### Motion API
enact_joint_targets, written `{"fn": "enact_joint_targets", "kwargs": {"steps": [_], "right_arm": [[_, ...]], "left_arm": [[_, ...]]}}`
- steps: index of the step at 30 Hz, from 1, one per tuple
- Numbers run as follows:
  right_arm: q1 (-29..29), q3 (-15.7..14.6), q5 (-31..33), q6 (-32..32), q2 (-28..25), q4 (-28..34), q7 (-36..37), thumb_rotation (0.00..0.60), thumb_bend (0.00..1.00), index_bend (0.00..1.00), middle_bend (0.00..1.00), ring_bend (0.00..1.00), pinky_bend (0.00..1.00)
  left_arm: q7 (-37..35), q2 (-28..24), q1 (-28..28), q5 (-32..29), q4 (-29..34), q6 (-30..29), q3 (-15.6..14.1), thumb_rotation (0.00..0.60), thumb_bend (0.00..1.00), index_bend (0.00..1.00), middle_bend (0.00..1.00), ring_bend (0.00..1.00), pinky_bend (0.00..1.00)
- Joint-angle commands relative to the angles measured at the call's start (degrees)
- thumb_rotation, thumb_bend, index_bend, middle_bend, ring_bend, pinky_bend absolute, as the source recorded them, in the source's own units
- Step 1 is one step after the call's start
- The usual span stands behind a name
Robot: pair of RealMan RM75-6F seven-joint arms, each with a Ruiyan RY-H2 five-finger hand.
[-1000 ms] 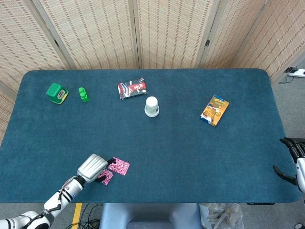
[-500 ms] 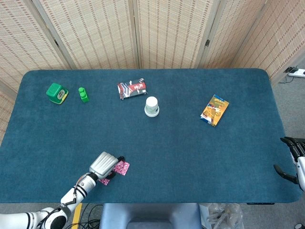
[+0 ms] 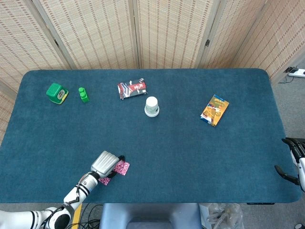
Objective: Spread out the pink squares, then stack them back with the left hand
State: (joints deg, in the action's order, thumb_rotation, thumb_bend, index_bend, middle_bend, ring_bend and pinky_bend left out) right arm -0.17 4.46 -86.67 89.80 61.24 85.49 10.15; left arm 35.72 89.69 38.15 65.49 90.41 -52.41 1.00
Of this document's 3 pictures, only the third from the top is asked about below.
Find green box with yellow base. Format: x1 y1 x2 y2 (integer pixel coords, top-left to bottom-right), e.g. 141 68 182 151
46 83 69 105

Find clear plastic bag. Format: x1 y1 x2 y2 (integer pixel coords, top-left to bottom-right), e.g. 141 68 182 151
206 203 245 229

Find woven bamboo screen panel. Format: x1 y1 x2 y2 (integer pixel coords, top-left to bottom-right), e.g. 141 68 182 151
0 0 72 94
132 0 221 70
0 80 18 145
197 0 267 70
230 0 305 84
32 0 140 70

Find green toy building block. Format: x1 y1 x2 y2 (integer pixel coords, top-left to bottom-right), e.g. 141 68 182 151
78 87 90 104

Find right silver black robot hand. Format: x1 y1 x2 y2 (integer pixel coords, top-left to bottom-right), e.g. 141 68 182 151
274 137 305 192

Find blue felt table cover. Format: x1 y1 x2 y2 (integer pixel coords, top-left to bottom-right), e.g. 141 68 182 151
0 68 303 204

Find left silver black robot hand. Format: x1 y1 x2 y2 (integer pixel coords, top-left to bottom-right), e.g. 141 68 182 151
90 150 126 179

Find yellow floor tape strip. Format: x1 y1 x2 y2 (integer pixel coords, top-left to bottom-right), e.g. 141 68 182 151
71 204 83 226

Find stacked white paper cups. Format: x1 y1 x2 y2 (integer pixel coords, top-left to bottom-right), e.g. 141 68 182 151
144 96 160 117

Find white power strip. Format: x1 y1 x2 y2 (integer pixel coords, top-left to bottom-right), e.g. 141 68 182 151
288 68 305 78

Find black red white book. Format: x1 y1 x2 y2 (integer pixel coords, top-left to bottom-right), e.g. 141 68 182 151
117 77 148 101

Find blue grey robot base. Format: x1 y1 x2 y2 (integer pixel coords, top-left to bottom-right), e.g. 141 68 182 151
99 202 202 229

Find yellow blue snack box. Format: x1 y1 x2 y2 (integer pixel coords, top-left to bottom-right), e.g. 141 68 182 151
200 94 230 127

